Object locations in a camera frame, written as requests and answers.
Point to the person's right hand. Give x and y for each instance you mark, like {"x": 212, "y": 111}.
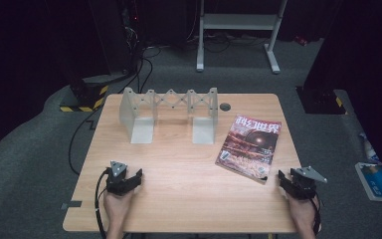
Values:
{"x": 301, "y": 214}

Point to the white blue bottle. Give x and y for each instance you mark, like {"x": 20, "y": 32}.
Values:
{"x": 369, "y": 149}

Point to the blue and white packet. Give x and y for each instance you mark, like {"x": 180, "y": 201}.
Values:
{"x": 379, "y": 182}

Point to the translucent grey expandable book rack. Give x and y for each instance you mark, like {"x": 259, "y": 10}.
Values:
{"x": 141, "y": 127}

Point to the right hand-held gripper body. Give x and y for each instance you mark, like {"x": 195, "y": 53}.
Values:
{"x": 306, "y": 184}

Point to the grey round table grommet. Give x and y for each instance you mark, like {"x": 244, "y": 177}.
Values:
{"x": 225, "y": 107}

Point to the white metal stand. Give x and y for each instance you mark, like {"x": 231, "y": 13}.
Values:
{"x": 238, "y": 21}

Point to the grey tape piece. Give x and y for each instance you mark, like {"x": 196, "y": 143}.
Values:
{"x": 71, "y": 205}

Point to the person's left hand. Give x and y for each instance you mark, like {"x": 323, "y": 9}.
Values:
{"x": 117, "y": 207}

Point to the dark curtain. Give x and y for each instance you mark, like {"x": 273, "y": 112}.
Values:
{"x": 368, "y": 59}
{"x": 20, "y": 66}

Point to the black yellow striped stand base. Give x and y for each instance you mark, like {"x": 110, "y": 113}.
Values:
{"x": 89, "y": 96}

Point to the red science fiction magazine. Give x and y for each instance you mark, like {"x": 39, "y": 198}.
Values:
{"x": 250, "y": 147}

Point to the black equipment tower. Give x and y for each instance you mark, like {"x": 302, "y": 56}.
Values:
{"x": 119, "y": 33}

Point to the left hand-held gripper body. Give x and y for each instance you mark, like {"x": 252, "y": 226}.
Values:
{"x": 116, "y": 181}

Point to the small red object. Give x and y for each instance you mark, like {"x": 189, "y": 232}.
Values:
{"x": 300, "y": 40}

